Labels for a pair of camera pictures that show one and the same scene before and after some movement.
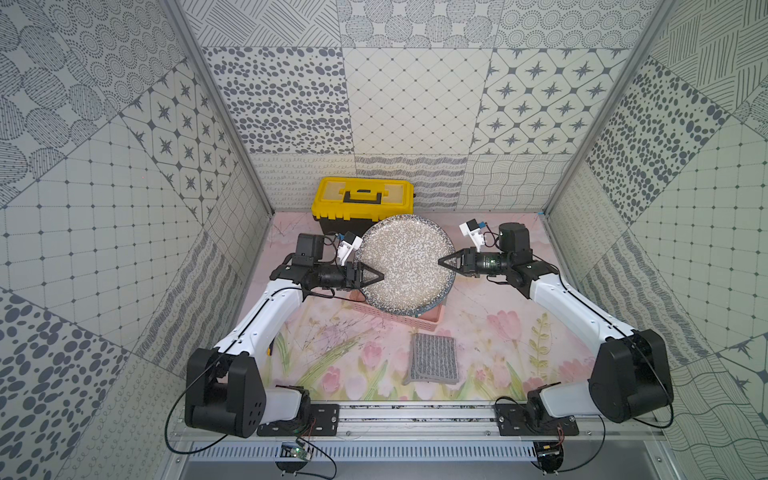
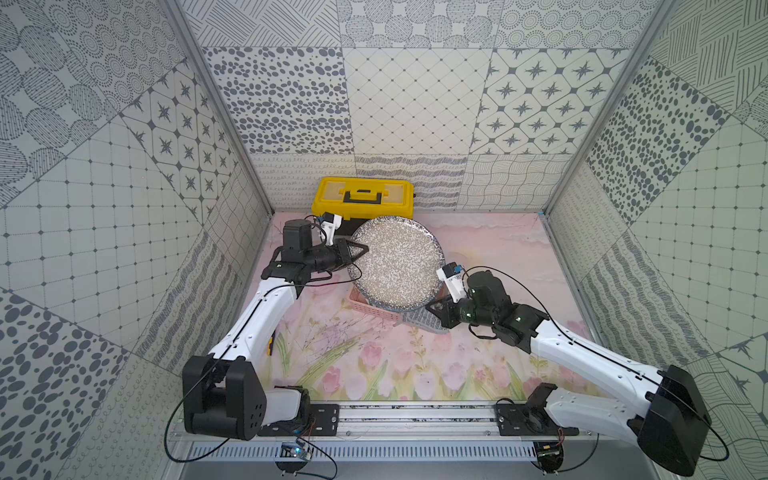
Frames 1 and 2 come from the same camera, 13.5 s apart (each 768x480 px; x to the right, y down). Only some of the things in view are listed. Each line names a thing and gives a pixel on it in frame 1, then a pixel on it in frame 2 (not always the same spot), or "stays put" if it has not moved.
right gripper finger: x=457 y=254 -> x=443 y=313
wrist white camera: x=473 y=229 -> x=452 y=275
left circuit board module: x=294 y=456 stays put
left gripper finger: x=362 y=266 -> x=342 y=250
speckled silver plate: x=406 y=250 stays put
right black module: x=550 y=454 stays put
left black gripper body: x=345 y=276 -> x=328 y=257
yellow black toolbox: x=351 y=205 stays put
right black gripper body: x=491 y=263 -> x=466 y=312
